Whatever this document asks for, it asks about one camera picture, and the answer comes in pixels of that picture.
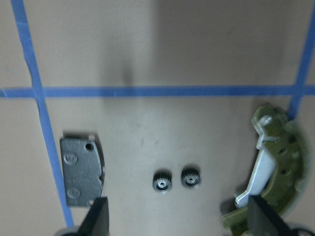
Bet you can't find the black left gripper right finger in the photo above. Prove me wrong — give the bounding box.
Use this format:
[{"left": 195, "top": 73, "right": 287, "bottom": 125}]
[{"left": 247, "top": 195, "right": 290, "bottom": 236}]

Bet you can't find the olive green brake shoe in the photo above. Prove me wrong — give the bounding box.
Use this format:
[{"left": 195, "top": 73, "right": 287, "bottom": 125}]
[{"left": 221, "top": 104, "right": 310, "bottom": 236}]

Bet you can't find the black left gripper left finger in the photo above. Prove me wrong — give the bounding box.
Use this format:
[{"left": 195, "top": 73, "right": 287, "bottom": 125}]
[{"left": 77, "top": 197, "right": 109, "bottom": 236}]

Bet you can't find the black brake pad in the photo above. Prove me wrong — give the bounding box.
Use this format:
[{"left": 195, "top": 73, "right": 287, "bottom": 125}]
[{"left": 60, "top": 136, "right": 104, "bottom": 207}]

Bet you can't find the small black bearing gear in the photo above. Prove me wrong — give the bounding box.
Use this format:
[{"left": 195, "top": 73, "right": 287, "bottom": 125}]
[{"left": 152, "top": 169, "right": 172, "bottom": 194}]

